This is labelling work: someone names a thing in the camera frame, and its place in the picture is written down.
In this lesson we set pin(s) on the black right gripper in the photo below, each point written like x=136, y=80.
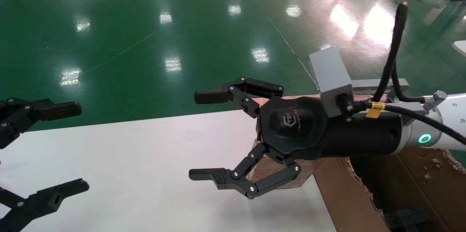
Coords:
x=291, y=133

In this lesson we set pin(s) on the big brown cardboard box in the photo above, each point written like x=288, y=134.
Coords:
x=338, y=195

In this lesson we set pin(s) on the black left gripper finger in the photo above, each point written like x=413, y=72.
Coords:
x=58, y=110
x=47, y=197

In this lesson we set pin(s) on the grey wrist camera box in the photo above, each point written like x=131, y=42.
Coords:
x=329, y=75

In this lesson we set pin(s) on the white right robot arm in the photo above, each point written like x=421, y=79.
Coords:
x=451, y=115

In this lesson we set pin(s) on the white side table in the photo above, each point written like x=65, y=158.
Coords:
x=460, y=48

